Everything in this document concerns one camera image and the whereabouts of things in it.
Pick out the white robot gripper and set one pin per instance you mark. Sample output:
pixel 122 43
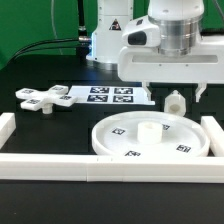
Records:
pixel 204 64

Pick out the white round table top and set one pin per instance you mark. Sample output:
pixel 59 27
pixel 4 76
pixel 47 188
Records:
pixel 149 134

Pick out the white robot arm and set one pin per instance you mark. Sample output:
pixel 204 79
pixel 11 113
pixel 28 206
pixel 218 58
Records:
pixel 164 46

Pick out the white sheet with markers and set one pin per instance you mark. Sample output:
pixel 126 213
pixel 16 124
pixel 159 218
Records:
pixel 110 95

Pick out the white cross-shaped table base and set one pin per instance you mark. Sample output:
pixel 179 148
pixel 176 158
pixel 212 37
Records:
pixel 35 100

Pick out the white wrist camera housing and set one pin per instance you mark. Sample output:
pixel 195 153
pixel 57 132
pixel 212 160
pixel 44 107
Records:
pixel 141 33

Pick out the white right fence rail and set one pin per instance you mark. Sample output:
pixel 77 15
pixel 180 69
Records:
pixel 215 134

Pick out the white fence rail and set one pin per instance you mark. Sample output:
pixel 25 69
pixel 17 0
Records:
pixel 7 127
pixel 215 134
pixel 92 168

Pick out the white front fence rail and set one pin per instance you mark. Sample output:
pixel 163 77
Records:
pixel 92 168

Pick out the white left fence rail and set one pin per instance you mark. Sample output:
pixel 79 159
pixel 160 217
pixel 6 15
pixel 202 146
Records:
pixel 7 127

